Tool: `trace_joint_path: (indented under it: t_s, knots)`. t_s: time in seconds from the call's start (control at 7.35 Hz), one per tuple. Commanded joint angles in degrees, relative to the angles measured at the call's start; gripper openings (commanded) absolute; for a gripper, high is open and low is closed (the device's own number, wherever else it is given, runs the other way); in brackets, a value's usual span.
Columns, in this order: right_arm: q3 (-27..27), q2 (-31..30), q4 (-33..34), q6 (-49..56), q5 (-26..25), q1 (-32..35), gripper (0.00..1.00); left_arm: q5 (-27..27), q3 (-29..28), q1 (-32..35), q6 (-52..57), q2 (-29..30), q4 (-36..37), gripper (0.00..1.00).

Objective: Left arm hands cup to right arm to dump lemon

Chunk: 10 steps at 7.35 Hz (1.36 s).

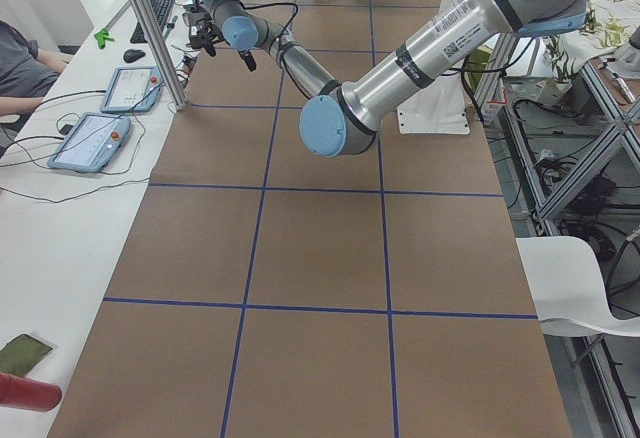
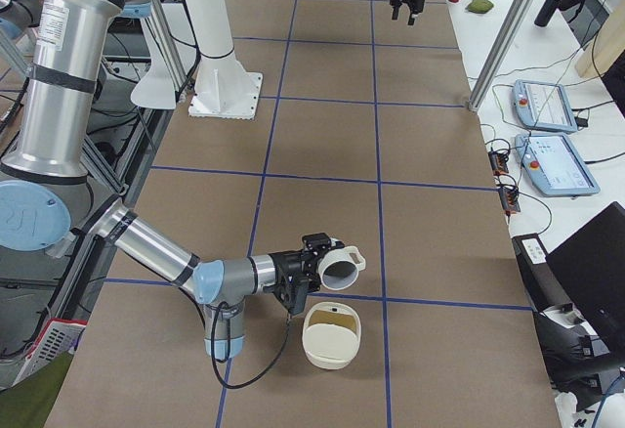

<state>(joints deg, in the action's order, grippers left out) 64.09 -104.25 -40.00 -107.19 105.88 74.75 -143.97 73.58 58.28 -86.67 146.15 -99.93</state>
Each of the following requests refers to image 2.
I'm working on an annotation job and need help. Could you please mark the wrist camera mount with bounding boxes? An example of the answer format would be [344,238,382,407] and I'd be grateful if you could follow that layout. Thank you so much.
[273,277,309,316]

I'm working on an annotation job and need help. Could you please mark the wooden board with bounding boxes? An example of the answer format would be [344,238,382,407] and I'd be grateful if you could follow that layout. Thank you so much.
[573,0,624,78]

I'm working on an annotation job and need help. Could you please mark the black box with label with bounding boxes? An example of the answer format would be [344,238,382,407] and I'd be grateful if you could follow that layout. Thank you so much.
[512,234,571,312]

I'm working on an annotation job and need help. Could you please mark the white pedestal column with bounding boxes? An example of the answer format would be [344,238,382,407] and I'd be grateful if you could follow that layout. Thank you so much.
[185,0,263,119]

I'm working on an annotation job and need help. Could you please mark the teach pendant tablet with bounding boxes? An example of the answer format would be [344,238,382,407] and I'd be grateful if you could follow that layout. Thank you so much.
[512,79,578,134]
[515,133,601,197]

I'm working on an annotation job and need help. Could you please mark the white mug with handle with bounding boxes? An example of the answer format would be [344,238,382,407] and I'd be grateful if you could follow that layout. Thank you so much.
[317,245,366,291]

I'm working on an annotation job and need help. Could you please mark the cream ribbed container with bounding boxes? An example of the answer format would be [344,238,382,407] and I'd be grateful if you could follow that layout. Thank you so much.
[302,301,362,370]

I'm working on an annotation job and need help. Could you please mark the upper teach pendant tablet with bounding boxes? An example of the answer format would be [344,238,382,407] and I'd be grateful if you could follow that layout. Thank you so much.
[512,79,578,134]

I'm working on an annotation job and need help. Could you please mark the lower teach pendant tablet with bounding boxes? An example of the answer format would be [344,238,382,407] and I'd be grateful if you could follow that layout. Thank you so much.
[515,133,601,197]

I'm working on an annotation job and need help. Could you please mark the orange usb hub lower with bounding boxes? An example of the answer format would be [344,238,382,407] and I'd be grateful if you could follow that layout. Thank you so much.
[497,185,521,216]

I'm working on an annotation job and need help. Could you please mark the aluminium frame post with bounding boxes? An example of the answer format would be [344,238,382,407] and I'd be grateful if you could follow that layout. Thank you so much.
[467,0,533,112]

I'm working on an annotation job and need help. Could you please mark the black laptop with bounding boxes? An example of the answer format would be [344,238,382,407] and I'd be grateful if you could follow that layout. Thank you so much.
[547,201,624,351]

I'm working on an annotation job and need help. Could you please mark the green bean bag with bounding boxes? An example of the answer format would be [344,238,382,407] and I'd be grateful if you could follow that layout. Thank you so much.
[466,0,494,15]

